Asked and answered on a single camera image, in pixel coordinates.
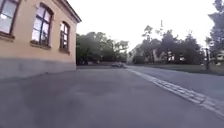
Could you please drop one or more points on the yellow building with arched windows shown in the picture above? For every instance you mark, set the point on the yellow building with arched windows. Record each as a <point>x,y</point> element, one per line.
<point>23,50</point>

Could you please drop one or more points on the grey asphalt pavement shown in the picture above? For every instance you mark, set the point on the grey asphalt pavement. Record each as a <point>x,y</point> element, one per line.
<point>93,100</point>

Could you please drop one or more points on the pale building behind trees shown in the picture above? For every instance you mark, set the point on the pale building behind trees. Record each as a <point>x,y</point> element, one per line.
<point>135,55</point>

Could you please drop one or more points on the grey asphalt road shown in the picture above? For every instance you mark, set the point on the grey asphalt road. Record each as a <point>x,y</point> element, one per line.
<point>200,81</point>

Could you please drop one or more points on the grey cobblestone strip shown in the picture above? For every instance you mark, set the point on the grey cobblestone strip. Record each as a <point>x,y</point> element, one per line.
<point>186,93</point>

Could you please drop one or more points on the group of green trees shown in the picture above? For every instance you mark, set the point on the group of green trees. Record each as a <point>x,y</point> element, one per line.
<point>96,50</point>

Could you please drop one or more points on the row of dark trees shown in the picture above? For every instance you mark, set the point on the row of dark trees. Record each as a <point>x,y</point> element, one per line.
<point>173,48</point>

